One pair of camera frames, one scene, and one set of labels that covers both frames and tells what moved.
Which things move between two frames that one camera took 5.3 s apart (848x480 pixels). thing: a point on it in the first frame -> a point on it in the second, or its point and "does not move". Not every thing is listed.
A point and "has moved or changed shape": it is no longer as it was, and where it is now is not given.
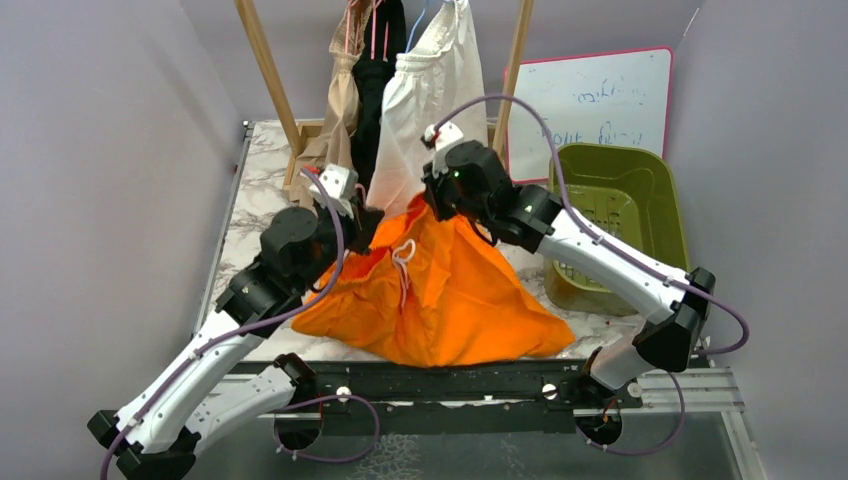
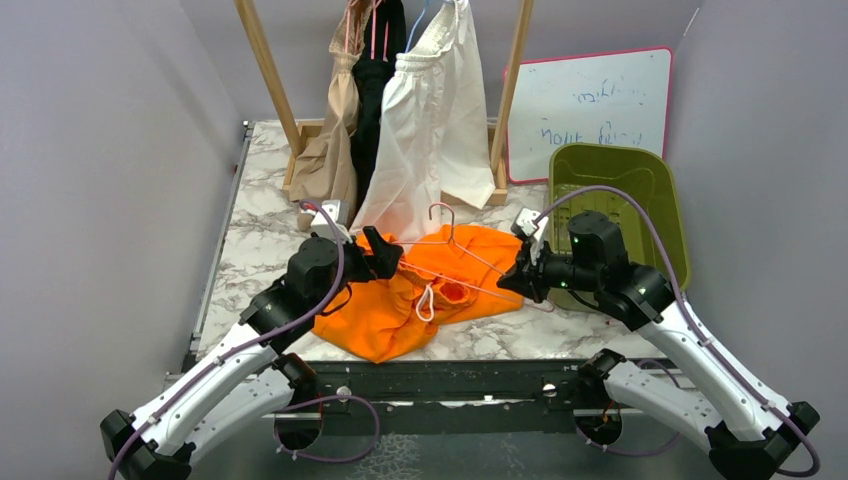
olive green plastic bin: (628, 193) does not move
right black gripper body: (446, 199) -> (554, 270)
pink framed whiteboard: (613, 98) does not move
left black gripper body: (353, 231) -> (358, 267)
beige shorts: (334, 142) does not move
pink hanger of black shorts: (375, 4) does not move
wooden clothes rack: (296, 128) does not move
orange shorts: (429, 292) has moved or changed shape
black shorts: (384, 40) does not move
